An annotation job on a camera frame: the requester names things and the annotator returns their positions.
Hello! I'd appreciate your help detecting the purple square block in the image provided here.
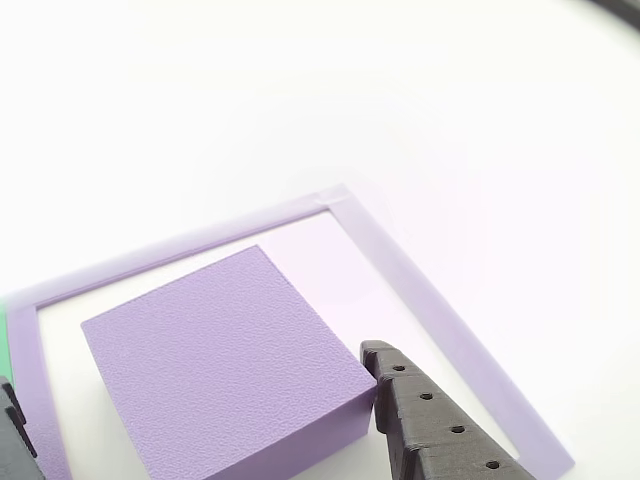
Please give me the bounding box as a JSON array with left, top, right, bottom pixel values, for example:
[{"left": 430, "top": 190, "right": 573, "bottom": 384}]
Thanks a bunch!
[{"left": 80, "top": 244, "right": 379, "bottom": 480}]

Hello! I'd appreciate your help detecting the green tape square frame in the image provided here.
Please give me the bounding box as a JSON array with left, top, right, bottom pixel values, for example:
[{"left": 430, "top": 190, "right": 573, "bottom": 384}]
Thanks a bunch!
[{"left": 0, "top": 299, "right": 16, "bottom": 391}]

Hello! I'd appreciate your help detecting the purple tape square frame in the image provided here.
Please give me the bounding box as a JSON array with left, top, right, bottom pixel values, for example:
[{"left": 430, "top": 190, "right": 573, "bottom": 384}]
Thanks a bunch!
[{"left": 4, "top": 182, "right": 577, "bottom": 480}]

